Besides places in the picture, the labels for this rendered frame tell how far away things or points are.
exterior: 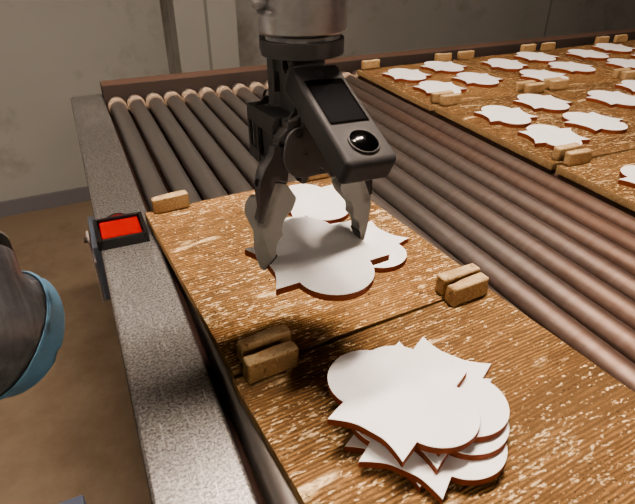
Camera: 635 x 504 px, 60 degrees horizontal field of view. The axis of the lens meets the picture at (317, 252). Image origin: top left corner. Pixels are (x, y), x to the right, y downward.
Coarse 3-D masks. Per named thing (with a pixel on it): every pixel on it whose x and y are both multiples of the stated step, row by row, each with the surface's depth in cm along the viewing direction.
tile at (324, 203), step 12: (300, 192) 93; (312, 192) 93; (324, 192) 93; (336, 192) 93; (300, 204) 89; (312, 204) 89; (324, 204) 89; (336, 204) 89; (312, 216) 86; (324, 216) 86; (336, 216) 86
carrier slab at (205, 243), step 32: (160, 224) 85; (192, 224) 85; (224, 224) 85; (384, 224) 85; (192, 256) 77; (224, 256) 77; (416, 256) 77; (192, 288) 71; (224, 288) 71; (256, 288) 71; (384, 288) 71; (416, 288) 71; (224, 320) 65; (256, 320) 65; (288, 320) 65; (320, 320) 65; (352, 320) 65; (384, 320) 65; (224, 352) 60
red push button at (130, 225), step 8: (104, 224) 87; (112, 224) 87; (120, 224) 87; (128, 224) 87; (136, 224) 87; (104, 232) 84; (112, 232) 84; (120, 232) 84; (128, 232) 84; (136, 232) 84
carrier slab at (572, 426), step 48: (384, 336) 63; (432, 336) 63; (480, 336) 63; (528, 336) 63; (240, 384) 56; (288, 384) 56; (528, 384) 56; (576, 384) 56; (288, 432) 51; (336, 432) 51; (528, 432) 51; (576, 432) 51; (624, 432) 51; (288, 480) 47; (336, 480) 47; (384, 480) 47; (528, 480) 47; (576, 480) 47; (624, 480) 47
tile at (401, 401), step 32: (352, 352) 54; (352, 384) 50; (384, 384) 50; (416, 384) 50; (448, 384) 50; (352, 416) 47; (384, 416) 47; (416, 416) 47; (448, 416) 47; (480, 416) 47; (448, 448) 44
